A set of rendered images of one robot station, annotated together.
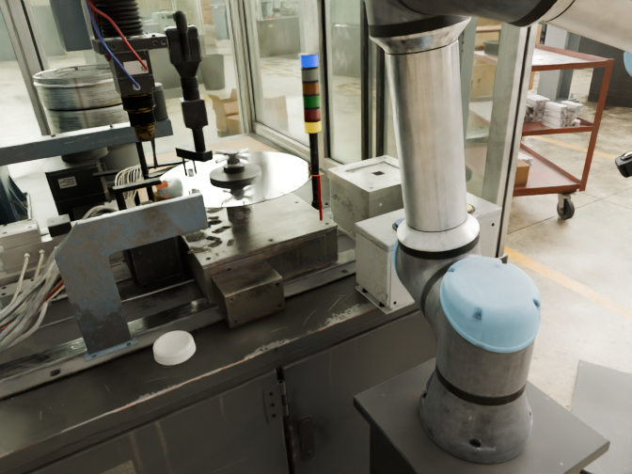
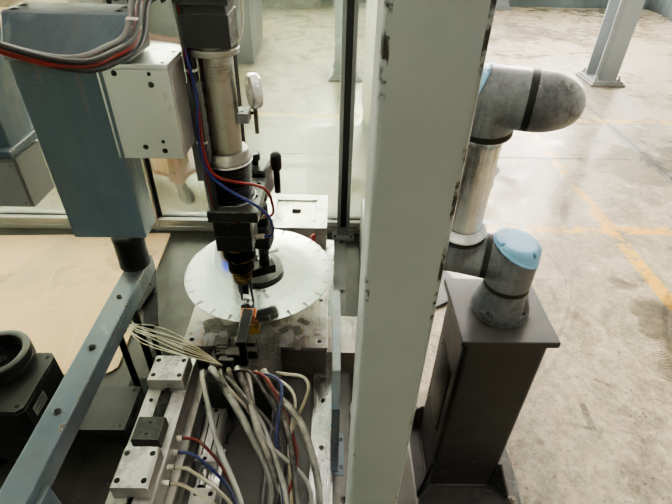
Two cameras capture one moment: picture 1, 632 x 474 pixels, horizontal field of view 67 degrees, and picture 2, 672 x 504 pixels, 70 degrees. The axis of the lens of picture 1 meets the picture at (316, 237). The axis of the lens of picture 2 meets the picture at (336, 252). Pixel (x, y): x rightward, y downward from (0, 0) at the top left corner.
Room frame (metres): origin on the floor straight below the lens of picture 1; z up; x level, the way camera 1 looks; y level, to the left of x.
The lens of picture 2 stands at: (0.45, 0.84, 1.64)
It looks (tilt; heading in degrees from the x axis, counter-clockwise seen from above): 37 degrees down; 297
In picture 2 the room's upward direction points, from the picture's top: 1 degrees clockwise
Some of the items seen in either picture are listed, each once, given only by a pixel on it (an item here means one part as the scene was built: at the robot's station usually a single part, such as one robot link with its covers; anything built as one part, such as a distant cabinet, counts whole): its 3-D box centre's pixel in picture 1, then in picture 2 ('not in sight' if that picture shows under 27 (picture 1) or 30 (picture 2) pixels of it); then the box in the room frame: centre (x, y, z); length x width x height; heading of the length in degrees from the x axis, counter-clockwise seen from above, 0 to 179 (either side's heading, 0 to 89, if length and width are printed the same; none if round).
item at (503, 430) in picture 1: (477, 391); (502, 294); (0.48, -0.21, 0.80); 0.15 x 0.15 x 0.10
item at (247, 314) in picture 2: (143, 197); (246, 334); (0.90, 0.34, 0.95); 0.10 x 0.03 x 0.07; 118
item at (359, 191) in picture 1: (378, 200); (297, 232); (1.09, -0.16, 0.82); 0.18 x 0.18 x 0.15; 28
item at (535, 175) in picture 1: (514, 120); not in sight; (2.93, -1.27, 0.50); 0.92 x 0.51 x 0.99; 3
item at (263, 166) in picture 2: (187, 72); (259, 202); (0.93, 0.22, 1.17); 0.06 x 0.05 x 0.20; 109
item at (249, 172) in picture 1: (234, 169); (258, 265); (0.99, 0.17, 0.96); 0.11 x 0.11 x 0.03
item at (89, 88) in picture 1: (101, 127); not in sight; (1.59, 0.68, 0.93); 0.31 x 0.31 x 0.36
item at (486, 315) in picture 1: (483, 320); (510, 259); (0.49, -0.21, 0.91); 0.13 x 0.12 x 0.14; 9
